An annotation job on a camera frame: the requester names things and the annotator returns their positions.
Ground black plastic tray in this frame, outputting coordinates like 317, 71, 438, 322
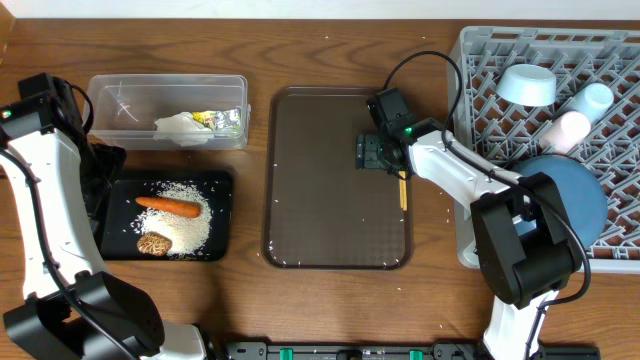
96, 170, 233, 262

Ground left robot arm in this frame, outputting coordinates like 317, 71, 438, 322
1, 73, 215, 359

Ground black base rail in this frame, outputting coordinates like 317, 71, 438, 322
222, 341, 601, 360

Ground grey dishwasher rack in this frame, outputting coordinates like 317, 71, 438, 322
450, 26, 639, 274

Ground pink cup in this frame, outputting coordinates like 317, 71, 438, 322
539, 111, 591, 155

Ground clear plastic container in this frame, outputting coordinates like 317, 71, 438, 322
84, 74, 251, 151

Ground orange carrot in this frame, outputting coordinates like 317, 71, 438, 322
135, 197, 201, 218

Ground dark blue plate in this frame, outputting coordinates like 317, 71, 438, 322
511, 155, 608, 248

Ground green pandan cake wrapper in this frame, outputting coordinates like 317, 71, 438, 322
192, 111, 218, 131

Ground white tissue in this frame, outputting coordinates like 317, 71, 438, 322
153, 112, 213, 147

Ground brown mushroom food scrap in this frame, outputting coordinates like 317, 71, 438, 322
137, 232, 173, 256

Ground aluminium foil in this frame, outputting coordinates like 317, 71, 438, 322
214, 108, 241, 132

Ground light blue bowl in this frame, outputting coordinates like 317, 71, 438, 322
496, 64, 557, 107

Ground brown serving tray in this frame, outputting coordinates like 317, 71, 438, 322
262, 87, 413, 270

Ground light blue cup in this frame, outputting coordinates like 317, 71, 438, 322
568, 83, 614, 125

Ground pile of white rice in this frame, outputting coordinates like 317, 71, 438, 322
130, 181, 214, 260

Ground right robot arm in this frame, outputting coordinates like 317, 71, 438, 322
356, 89, 592, 359

